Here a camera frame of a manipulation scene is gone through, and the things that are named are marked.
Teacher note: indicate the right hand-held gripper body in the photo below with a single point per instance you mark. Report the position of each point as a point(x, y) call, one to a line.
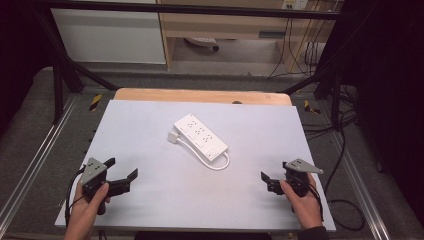
point(297, 176)

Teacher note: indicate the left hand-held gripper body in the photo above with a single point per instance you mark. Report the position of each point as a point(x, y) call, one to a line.
point(93, 170)

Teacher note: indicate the white plug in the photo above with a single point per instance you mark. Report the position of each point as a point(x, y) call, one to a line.
point(172, 136)

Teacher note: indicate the white power strip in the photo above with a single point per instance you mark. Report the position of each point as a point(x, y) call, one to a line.
point(200, 136)

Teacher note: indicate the person's right hand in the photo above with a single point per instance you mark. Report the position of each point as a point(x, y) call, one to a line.
point(305, 208)

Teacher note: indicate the person's left hand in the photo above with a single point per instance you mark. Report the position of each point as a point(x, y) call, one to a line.
point(85, 210)

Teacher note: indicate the black metal stand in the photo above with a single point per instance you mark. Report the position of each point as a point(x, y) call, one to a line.
point(60, 73)
point(335, 96)

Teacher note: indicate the wooden board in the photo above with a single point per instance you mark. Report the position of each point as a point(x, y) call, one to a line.
point(200, 96)

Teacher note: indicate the black curtain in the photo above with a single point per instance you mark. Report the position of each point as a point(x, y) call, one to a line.
point(20, 50)
point(386, 100)

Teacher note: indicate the white cabinet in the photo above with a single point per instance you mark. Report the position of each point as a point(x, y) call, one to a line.
point(106, 36)

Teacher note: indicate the white extension socket with wheel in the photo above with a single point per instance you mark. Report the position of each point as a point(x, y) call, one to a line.
point(202, 42)

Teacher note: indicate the light wooden desk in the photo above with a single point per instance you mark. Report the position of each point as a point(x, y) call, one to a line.
point(230, 25)

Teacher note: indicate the black metal crossbar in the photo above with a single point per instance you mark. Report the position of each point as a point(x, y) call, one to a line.
point(186, 9)

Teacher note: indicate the aluminium floor rail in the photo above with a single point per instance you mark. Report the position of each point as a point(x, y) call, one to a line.
point(361, 186)
point(36, 156)

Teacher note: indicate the white wall outlet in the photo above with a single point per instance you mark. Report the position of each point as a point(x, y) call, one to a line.
point(294, 4)

